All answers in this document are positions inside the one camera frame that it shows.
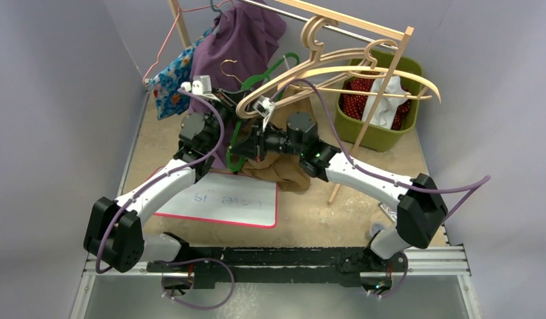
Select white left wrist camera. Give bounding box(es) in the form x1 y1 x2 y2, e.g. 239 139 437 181
180 75 213 98

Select small blue round lid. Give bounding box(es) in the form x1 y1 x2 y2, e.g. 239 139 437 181
369 222 386 238

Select marker pen pack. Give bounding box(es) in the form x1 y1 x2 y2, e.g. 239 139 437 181
378 202 397 223

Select green plastic bin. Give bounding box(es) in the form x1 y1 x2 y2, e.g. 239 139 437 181
334 50 424 152

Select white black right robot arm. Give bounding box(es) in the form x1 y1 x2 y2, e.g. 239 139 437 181
230 112 448 270

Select tan garment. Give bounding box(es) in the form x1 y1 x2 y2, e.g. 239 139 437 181
242 97 316 192

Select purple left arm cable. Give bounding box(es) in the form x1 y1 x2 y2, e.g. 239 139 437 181
94 87 225 274

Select red polka dot skirt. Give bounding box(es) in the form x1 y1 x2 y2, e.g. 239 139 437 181
338 78 410 131

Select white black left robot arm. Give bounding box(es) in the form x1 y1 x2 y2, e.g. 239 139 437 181
84 89 249 274

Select pink-framed whiteboard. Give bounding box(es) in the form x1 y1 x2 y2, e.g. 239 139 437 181
155 172 278 229

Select white garment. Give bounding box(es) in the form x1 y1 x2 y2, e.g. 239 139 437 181
361 76 410 129

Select pink wire hanger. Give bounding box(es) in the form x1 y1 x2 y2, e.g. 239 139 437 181
141 2 234 86

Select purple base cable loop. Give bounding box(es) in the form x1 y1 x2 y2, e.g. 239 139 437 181
161 257 235 311

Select wooden clothes rack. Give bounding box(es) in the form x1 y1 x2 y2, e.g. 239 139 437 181
167 0 416 205

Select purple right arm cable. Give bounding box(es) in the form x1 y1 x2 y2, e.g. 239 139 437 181
268 79 492 223

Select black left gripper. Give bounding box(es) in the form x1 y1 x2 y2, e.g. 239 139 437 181
204 88 254 152

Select blue floral garment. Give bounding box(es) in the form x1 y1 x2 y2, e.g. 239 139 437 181
148 26 216 120

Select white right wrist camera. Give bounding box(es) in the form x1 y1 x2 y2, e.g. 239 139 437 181
252 96 276 118

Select purple garment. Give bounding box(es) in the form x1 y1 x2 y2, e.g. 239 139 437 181
187 2 287 170

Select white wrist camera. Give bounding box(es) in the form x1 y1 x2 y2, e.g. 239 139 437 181
252 96 276 118
180 75 213 98

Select green plastic hanger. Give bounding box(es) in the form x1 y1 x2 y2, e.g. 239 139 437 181
225 53 300 173

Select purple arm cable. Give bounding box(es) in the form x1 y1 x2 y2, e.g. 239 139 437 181
94 87 225 274
268 79 492 223

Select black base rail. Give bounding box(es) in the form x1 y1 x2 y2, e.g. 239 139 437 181
140 233 407 293

